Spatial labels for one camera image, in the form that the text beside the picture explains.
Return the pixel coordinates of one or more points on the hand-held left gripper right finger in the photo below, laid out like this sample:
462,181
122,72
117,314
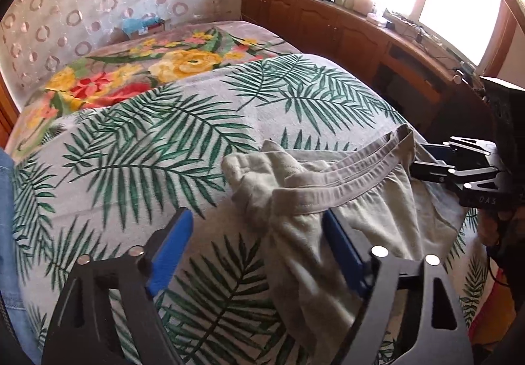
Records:
344,254

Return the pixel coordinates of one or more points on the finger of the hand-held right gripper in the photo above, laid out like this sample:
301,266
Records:
434,152
430,171

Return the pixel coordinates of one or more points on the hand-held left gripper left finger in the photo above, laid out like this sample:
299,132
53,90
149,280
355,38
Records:
168,258

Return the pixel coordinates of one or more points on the person's right hand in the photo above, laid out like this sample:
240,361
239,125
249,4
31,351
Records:
488,227

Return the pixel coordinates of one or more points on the leaf print blanket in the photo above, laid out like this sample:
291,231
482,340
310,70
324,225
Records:
164,152

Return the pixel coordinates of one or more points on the blue denim jeans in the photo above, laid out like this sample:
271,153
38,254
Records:
12,246

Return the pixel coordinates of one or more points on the clutter of small cabinet things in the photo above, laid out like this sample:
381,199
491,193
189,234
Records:
369,6

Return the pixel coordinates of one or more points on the wooden cabinet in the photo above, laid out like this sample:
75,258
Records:
328,29

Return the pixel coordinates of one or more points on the red patterned clothing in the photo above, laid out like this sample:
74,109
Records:
492,328

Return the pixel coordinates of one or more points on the floral blanket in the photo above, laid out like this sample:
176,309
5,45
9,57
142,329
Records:
123,78

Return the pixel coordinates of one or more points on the wooden headboard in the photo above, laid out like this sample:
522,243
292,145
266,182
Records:
7,115

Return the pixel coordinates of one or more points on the blue item on bedside box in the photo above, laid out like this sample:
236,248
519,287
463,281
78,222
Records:
141,27

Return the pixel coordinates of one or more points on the circle pattern curtain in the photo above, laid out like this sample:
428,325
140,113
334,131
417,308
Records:
82,0

